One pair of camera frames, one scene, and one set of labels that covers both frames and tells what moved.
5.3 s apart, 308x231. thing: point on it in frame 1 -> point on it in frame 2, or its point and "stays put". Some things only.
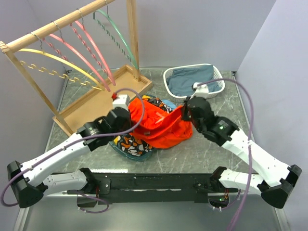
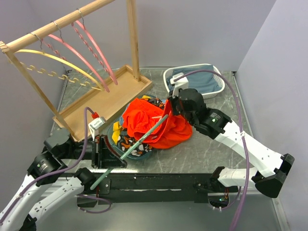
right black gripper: [184, 109] -> [173, 100]
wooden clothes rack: [95, 104] stays put
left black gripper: [129, 123] -> [104, 155]
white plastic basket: [211, 95] stays put
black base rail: [111, 187] stays put
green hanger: [128, 48] -> [132, 149]
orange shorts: [161, 128] stays put
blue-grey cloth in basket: [180, 81] stays put
